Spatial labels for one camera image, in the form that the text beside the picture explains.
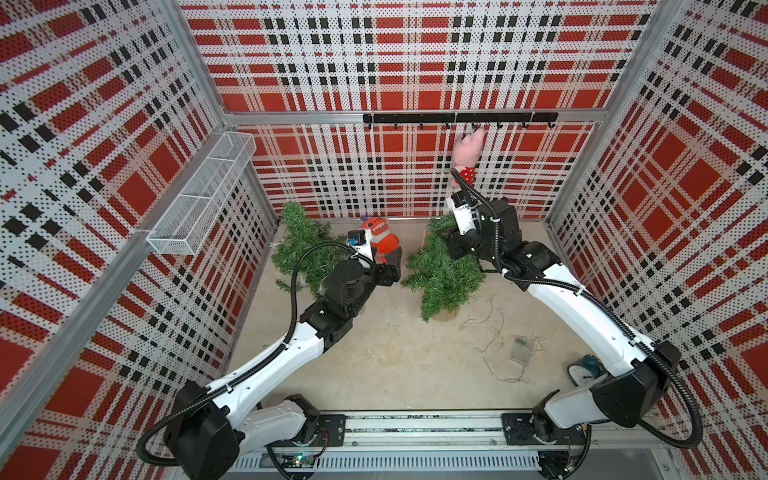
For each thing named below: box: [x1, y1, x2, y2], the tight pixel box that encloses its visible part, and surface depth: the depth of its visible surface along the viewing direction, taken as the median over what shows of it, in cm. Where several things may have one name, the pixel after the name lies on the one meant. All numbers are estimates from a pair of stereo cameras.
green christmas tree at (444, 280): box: [401, 213, 486, 323], surface depth 77 cm
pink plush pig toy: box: [450, 128, 486, 189], surface depth 94 cm
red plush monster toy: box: [360, 216, 401, 264], surface depth 110 cm
